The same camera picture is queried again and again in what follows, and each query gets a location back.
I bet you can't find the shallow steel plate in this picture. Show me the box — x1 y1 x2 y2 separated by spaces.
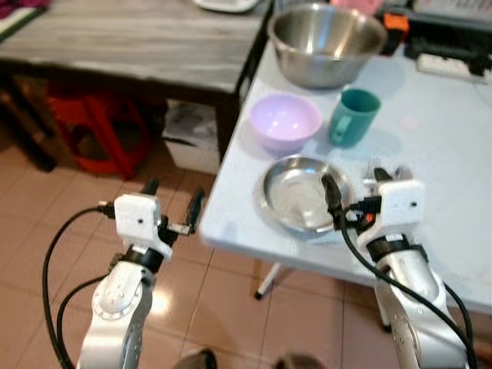
255 154 355 236

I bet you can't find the teal plastic mug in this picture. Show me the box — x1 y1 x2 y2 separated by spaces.
328 88 383 149

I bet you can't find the white storage box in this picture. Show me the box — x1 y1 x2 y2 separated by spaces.
162 99 224 177

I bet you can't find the red plastic stool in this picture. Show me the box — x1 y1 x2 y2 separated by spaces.
45 86 156 177

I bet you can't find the lilac plastic bowl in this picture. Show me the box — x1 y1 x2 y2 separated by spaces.
248 92 324 155

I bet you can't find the white folding table leg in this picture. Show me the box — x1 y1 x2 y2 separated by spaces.
254 261 282 301

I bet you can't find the white power strip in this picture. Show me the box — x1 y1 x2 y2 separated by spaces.
414 52 492 83

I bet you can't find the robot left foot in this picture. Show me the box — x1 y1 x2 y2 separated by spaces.
172 347 219 369

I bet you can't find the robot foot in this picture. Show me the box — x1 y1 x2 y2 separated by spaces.
172 347 219 369
272 351 328 369

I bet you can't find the large steel mixing bowl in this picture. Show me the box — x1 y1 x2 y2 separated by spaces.
266 2 388 90

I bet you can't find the grey wood-top table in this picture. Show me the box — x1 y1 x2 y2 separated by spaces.
0 0 274 171

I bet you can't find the black and orange tool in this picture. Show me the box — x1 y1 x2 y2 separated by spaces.
380 8 492 61

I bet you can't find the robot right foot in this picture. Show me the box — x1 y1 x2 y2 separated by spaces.
272 351 328 369

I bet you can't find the pink cloth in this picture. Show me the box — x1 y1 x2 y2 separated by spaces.
330 0 386 17

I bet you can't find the white plastic basket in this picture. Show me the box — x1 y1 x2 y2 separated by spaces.
411 0 492 22

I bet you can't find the white dish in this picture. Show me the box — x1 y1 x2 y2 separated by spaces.
191 0 263 15

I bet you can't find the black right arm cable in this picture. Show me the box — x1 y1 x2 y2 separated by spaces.
339 200 479 369

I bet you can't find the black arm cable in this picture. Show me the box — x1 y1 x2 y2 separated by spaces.
42 201 117 369
339 200 479 369

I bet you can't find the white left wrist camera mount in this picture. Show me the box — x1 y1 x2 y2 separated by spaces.
113 193 175 259

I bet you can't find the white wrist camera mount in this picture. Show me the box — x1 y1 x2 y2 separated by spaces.
113 193 175 259
376 180 427 244

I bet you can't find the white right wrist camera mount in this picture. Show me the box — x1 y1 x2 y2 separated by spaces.
376 180 427 244

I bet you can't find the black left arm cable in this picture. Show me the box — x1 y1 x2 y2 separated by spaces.
42 201 117 369

